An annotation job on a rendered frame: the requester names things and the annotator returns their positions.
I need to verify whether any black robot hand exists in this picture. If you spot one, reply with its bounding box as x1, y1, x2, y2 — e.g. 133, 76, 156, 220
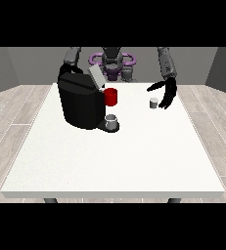
59, 62, 84, 75
146, 76, 178, 110

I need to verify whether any small grey coffee pod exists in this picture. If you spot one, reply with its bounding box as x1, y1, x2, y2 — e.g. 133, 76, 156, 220
149, 97, 159, 109

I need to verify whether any pale grey machine lid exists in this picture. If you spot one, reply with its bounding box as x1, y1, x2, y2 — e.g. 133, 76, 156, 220
87, 63, 107, 89

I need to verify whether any black coffee machine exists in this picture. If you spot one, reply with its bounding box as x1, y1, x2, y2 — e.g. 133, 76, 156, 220
57, 71, 120, 134

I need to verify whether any red pod holder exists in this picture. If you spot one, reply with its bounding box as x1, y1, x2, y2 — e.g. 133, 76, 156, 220
104, 87, 118, 107

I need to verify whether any grey trunk with purple rings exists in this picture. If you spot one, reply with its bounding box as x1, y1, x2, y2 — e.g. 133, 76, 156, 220
88, 47, 138, 83

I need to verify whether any small grey cup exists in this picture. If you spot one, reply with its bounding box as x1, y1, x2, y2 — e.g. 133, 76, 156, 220
105, 113, 118, 130

